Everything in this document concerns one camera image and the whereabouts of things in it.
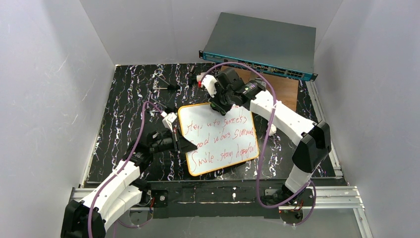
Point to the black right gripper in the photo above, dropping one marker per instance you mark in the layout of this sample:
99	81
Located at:
219	103

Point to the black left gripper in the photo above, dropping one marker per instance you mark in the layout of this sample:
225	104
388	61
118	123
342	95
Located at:
177	140

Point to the orange framed whiteboard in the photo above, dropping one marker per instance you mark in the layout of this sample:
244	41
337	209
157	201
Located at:
222	141

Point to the green black whiteboard eraser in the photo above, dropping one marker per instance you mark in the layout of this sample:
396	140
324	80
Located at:
214	107

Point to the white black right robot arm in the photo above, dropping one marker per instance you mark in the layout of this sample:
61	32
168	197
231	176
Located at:
312	139

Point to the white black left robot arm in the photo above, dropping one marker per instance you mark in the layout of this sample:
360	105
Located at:
115	184

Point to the white pipe elbow fitting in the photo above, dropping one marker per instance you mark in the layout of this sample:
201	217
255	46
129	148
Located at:
272	129

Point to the white black pipe fitting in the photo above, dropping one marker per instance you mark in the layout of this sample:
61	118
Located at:
194	78

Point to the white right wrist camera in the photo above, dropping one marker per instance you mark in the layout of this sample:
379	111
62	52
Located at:
208	83

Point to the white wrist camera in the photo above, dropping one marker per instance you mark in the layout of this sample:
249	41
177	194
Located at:
208	83
168	120

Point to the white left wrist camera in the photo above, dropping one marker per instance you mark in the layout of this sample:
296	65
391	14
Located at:
168	120

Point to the teal network switch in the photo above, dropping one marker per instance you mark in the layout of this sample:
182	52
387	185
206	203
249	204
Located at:
268	46

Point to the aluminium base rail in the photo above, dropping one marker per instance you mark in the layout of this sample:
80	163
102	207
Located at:
239	198

